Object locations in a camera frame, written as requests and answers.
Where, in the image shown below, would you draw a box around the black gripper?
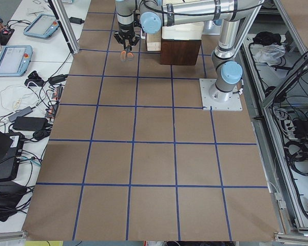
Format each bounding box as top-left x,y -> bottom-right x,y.
113,29 -> 140,47

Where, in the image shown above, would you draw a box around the orange handled scissors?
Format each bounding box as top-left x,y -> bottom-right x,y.
120,45 -> 134,62

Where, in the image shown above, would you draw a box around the light wooden drawer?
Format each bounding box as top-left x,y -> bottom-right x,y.
145,31 -> 161,51

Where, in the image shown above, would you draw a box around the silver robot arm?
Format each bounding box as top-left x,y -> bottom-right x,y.
114,1 -> 249,103
115,0 -> 142,34

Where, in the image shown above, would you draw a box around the dark wooden drawer cabinet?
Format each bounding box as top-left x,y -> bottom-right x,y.
160,39 -> 201,66

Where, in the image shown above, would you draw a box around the white plastic container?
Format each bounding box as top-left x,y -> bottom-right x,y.
162,22 -> 204,40

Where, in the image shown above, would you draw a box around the blue teach pendant far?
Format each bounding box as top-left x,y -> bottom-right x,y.
23,14 -> 59,39

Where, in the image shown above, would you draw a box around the blue teach pendant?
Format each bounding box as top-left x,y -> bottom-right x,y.
23,14 -> 59,39
0,45 -> 33,77

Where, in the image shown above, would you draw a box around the blue teach pendant near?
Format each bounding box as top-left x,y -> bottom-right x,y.
0,45 -> 33,77

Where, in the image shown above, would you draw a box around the black power adapter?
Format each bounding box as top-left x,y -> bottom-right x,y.
12,117 -> 48,131

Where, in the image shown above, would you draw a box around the black cloth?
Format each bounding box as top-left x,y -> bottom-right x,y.
253,31 -> 281,46

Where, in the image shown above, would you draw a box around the white crumpled cloth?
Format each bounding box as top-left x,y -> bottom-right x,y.
254,44 -> 285,66

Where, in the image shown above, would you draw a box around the black laptop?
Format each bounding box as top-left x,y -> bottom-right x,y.
0,131 -> 24,182

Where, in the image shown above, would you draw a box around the aluminium frame post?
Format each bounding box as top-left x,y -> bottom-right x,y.
48,0 -> 80,55

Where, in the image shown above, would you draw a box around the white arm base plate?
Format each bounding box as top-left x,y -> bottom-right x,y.
199,78 -> 242,111

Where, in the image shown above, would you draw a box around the white cable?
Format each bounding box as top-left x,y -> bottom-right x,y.
0,84 -> 43,113

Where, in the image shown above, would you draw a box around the coiled black cables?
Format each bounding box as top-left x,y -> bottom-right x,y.
283,140 -> 308,177

